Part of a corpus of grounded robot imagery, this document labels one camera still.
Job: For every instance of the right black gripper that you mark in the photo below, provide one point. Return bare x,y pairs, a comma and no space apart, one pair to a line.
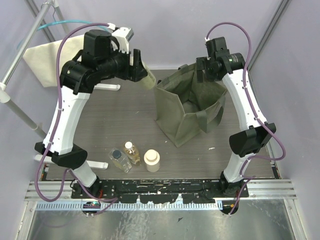
202,63

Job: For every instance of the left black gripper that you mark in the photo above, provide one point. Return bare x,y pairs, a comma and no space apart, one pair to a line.
135,66

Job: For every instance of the green bottle with beige cap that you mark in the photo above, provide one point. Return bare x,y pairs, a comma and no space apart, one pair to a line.
149,81

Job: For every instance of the olive green canvas bag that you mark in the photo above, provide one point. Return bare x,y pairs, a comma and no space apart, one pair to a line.
186,107

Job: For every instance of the cream bottle with beige cap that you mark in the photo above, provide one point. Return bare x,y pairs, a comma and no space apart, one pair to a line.
152,160

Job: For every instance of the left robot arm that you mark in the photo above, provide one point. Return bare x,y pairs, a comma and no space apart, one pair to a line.
73,94

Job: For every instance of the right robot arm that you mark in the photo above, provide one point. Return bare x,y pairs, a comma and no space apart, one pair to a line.
255,131

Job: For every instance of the cream canvas cloth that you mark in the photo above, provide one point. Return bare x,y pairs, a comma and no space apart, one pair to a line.
42,58

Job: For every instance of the amber bottle with white cap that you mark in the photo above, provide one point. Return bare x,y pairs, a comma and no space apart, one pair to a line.
132,153

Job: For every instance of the teal clothes hanger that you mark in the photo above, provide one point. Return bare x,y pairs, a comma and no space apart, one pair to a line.
104,27

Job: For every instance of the clear bottle with dark cap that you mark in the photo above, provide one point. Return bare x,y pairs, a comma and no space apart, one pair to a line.
120,160

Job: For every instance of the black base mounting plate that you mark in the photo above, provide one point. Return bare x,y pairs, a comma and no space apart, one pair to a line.
160,191

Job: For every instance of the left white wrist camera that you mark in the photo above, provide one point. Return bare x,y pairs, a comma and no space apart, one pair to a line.
123,36

